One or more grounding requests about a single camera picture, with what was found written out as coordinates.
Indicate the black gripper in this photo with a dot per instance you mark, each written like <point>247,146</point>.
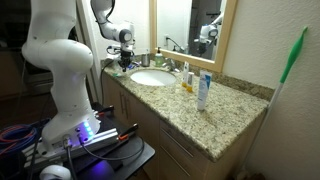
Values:
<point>125,53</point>

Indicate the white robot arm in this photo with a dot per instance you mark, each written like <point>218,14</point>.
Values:
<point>60,66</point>

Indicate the green white contact lens case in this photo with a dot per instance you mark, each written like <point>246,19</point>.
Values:
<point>116,75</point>

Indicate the clear plastic bottle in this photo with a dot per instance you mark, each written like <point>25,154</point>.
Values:
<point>116,63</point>

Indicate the purple toothpaste tube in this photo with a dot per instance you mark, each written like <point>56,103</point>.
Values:
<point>136,63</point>

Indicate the grey metal tumbler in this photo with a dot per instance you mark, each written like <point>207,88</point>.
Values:
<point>145,60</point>

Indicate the white oval sink basin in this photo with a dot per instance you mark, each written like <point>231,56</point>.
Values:
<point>153,77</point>

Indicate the green soap pump bottle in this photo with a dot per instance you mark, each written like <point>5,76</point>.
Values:
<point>159,60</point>

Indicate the chrome faucet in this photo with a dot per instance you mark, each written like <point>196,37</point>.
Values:
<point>170,65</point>

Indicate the orange black clamp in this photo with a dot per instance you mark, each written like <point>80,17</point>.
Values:
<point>128,131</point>
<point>106,110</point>

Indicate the white door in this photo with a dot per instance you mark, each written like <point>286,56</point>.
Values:
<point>88,33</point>

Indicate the small yellow bottle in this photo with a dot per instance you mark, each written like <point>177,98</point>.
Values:
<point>185,75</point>
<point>190,83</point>

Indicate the tall white lotion tube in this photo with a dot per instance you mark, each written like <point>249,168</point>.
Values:
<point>203,91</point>

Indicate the black robot cart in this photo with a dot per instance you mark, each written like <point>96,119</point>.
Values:
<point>130,156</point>

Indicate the wooden framed mirror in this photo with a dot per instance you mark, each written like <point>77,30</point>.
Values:
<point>220,50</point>

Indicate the wooden vanity cabinet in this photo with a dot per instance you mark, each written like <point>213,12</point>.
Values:
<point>180,150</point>

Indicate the white round device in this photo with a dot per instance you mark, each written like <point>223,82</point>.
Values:
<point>55,172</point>

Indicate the aluminium mounting rail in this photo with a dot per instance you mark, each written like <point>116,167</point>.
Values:
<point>100,138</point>

